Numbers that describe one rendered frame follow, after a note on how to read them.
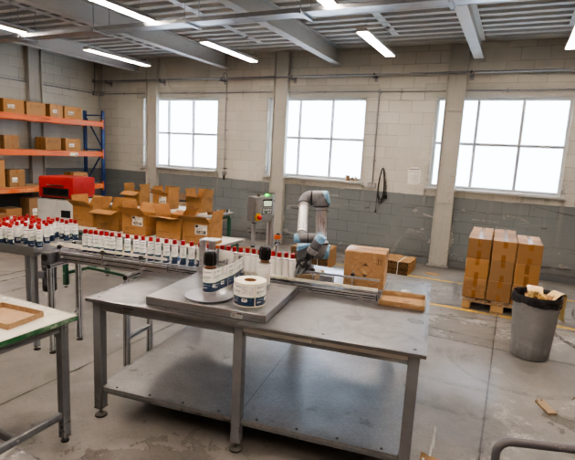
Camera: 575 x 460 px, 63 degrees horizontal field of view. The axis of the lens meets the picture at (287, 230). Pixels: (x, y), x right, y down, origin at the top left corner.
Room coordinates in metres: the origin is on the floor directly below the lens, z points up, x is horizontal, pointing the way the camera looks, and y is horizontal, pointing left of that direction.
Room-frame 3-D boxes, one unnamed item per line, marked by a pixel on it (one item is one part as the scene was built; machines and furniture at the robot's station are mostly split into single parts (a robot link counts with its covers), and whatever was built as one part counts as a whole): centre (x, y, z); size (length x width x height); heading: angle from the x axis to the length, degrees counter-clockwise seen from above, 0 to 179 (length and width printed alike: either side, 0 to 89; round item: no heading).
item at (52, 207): (7.93, 3.78, 0.61); 0.70 x 0.60 x 1.22; 76
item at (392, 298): (3.10, -0.82, 0.85); 0.30 x 0.26 x 0.04; 73
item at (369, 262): (3.47, -0.61, 0.99); 0.30 x 0.24 x 0.27; 74
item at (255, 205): (3.51, 0.21, 1.38); 0.17 x 0.10 x 0.19; 128
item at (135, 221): (5.40, 1.72, 0.97); 0.45 x 0.38 x 0.37; 157
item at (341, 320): (3.26, 0.04, 0.82); 2.10 x 1.50 x 0.02; 73
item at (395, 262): (7.46, -1.75, 0.11); 0.65 x 0.54 x 0.22; 62
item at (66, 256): (3.81, 1.48, 0.47); 1.17 x 0.38 x 0.94; 73
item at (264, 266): (3.11, 0.14, 1.03); 0.09 x 0.09 x 0.30
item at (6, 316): (2.53, 1.58, 0.82); 0.34 x 0.24 x 0.03; 70
